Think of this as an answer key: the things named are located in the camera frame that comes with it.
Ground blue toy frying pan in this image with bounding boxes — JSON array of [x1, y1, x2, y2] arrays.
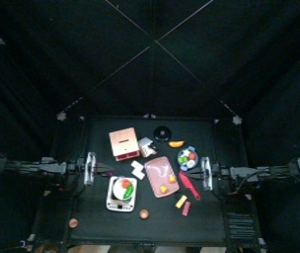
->
[[176, 145, 200, 172]]

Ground white bowl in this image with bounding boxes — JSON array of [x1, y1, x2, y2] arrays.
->
[[112, 177, 137, 201]]

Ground white zigzag toy piece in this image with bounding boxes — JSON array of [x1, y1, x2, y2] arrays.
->
[[129, 160, 148, 181]]

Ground pink toy oven box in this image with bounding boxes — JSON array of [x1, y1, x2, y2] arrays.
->
[[108, 126, 143, 162]]

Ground pink rectangular tray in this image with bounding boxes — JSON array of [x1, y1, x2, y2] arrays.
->
[[144, 155, 180, 199]]

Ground yellow toy block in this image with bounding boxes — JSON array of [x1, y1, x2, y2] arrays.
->
[[173, 194, 188, 210]]

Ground green toy pepper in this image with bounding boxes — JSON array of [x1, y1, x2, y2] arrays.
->
[[121, 184, 136, 201]]

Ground orange toy fruit wedge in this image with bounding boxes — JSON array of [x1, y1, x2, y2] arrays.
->
[[167, 140, 186, 149]]

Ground pink toy block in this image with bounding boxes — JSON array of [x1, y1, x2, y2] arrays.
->
[[180, 201, 192, 217]]

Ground white toy kitchen scale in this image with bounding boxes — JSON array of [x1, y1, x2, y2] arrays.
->
[[104, 175, 139, 212]]

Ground small white grey toy appliance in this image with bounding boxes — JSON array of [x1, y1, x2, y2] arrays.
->
[[137, 136, 157, 158]]

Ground black round lid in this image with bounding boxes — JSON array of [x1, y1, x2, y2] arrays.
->
[[152, 125, 172, 143]]

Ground white printed label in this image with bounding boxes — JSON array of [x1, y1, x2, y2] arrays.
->
[[227, 211, 256, 242]]

